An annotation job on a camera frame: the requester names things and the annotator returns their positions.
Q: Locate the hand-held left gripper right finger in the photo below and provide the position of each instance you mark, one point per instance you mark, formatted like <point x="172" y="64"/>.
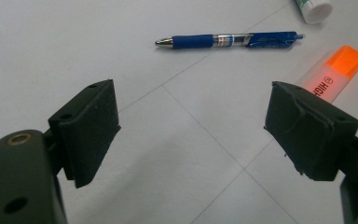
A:
<point x="307" y="137"/>

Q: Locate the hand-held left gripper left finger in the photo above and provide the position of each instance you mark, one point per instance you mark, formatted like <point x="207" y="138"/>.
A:
<point x="87" y="130"/>

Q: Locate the orange highlighter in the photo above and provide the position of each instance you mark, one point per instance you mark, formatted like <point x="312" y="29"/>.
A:
<point x="338" y="71"/>

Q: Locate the blue ballpoint pen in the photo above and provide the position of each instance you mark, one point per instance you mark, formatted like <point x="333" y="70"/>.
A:
<point x="195" y="41"/>

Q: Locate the green white glue stick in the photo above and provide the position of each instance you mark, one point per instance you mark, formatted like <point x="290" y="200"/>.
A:
<point x="315" y="9"/>

